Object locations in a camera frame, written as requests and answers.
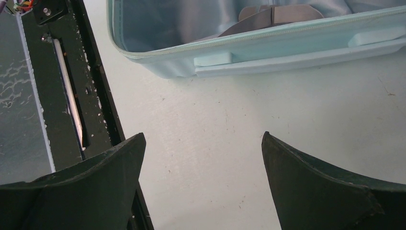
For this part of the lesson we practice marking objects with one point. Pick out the light blue ribbed suitcase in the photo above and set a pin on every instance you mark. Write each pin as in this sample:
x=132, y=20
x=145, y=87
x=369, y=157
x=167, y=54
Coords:
x=204, y=38

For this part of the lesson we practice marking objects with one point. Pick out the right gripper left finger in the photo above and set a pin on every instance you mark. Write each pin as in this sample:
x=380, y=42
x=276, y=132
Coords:
x=100, y=193

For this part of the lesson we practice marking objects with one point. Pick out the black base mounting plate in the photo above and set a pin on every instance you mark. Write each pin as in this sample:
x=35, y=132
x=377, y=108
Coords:
x=80, y=119

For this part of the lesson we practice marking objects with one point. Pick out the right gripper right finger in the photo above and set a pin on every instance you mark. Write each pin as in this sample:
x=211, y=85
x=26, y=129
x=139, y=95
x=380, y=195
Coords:
x=311, y=194

